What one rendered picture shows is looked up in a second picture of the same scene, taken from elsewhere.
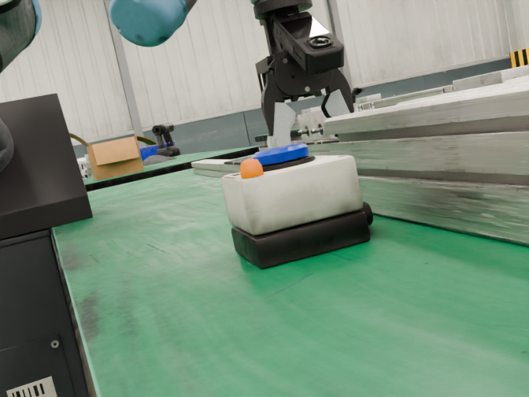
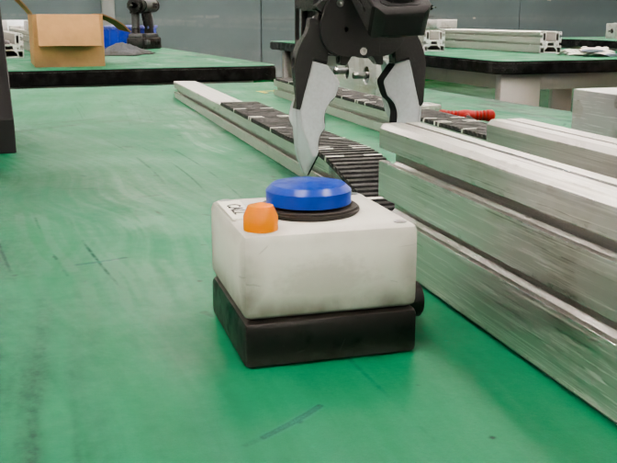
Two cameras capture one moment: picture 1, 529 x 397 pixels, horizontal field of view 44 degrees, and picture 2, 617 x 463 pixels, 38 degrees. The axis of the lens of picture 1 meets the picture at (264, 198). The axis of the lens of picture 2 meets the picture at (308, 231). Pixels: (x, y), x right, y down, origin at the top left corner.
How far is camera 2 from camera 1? 0.08 m
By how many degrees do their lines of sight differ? 8
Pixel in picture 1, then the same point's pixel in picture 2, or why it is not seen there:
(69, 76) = not seen: outside the picture
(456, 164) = (567, 285)
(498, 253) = (600, 447)
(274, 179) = (292, 242)
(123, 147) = (80, 28)
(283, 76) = (333, 25)
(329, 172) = (375, 245)
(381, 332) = not seen: outside the picture
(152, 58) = not seen: outside the picture
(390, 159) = (466, 227)
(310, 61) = (377, 18)
